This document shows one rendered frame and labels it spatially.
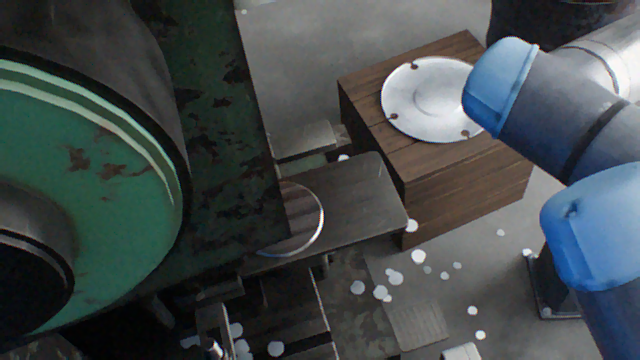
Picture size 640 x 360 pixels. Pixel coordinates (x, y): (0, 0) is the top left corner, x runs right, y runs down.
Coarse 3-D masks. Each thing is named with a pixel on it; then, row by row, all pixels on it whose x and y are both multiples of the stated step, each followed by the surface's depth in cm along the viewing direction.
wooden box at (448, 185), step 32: (384, 64) 161; (352, 96) 155; (352, 128) 164; (384, 128) 148; (384, 160) 146; (416, 160) 142; (448, 160) 141; (480, 160) 145; (512, 160) 152; (416, 192) 144; (448, 192) 151; (480, 192) 159; (512, 192) 167; (448, 224) 166
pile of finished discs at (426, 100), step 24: (408, 72) 158; (432, 72) 157; (456, 72) 156; (384, 96) 154; (408, 96) 153; (432, 96) 152; (456, 96) 151; (408, 120) 149; (432, 120) 148; (456, 120) 147
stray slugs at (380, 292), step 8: (416, 224) 98; (416, 256) 95; (424, 256) 95; (392, 280) 93; (400, 280) 93; (352, 288) 93; (360, 288) 93; (376, 288) 92; (384, 288) 92; (376, 296) 92; (384, 296) 92; (232, 328) 84; (240, 328) 84; (232, 336) 84; (184, 344) 84; (192, 344) 84; (240, 344) 83; (272, 344) 83; (280, 344) 83; (240, 352) 83; (272, 352) 82; (280, 352) 82
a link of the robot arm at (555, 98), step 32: (608, 32) 51; (480, 64) 46; (512, 64) 45; (544, 64) 44; (576, 64) 45; (608, 64) 47; (480, 96) 46; (512, 96) 44; (544, 96) 43; (576, 96) 42; (608, 96) 42; (512, 128) 45; (544, 128) 43; (576, 128) 42; (544, 160) 44; (576, 160) 42
